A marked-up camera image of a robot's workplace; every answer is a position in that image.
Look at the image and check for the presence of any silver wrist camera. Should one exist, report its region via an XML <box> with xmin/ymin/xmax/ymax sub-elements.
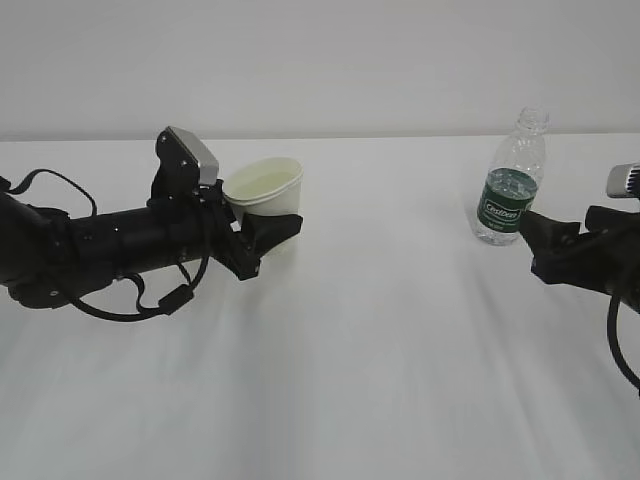
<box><xmin>605</xmin><ymin>162</ymin><xmax>640</xmax><ymax>199</ymax></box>
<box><xmin>151</xmin><ymin>126</ymin><xmax>219</xmax><ymax>197</ymax></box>

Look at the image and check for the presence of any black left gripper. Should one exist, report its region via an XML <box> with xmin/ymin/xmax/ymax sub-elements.
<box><xmin>147</xmin><ymin>179</ymin><xmax>303</xmax><ymax>281</ymax></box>

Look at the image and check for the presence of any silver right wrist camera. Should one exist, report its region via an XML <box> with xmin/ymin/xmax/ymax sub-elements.
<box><xmin>605</xmin><ymin>162</ymin><xmax>640</xmax><ymax>199</ymax></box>

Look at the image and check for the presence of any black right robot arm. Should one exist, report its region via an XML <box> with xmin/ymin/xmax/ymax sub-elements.
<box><xmin>520</xmin><ymin>206</ymin><xmax>639</xmax><ymax>311</ymax></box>

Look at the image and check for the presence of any clear green-label water bottle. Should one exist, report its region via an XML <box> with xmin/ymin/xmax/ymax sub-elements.
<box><xmin>474</xmin><ymin>107</ymin><xmax>549</xmax><ymax>246</ymax></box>

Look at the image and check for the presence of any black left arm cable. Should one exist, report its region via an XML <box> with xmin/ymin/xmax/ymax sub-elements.
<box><xmin>0</xmin><ymin>168</ymin><xmax>210</xmax><ymax>322</ymax></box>

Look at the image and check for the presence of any white paper cup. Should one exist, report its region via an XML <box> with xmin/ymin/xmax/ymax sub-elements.
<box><xmin>223</xmin><ymin>156</ymin><xmax>305</xmax><ymax>257</ymax></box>

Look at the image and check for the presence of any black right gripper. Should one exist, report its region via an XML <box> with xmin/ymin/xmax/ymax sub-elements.
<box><xmin>519</xmin><ymin>205</ymin><xmax>639</xmax><ymax>300</ymax></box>

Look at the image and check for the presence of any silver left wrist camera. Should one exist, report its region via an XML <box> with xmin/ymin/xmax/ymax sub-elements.
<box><xmin>151</xmin><ymin>126</ymin><xmax>219</xmax><ymax>197</ymax></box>

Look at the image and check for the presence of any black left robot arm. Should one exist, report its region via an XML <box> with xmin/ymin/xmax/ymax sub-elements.
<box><xmin>1</xmin><ymin>184</ymin><xmax>303</xmax><ymax>322</ymax></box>

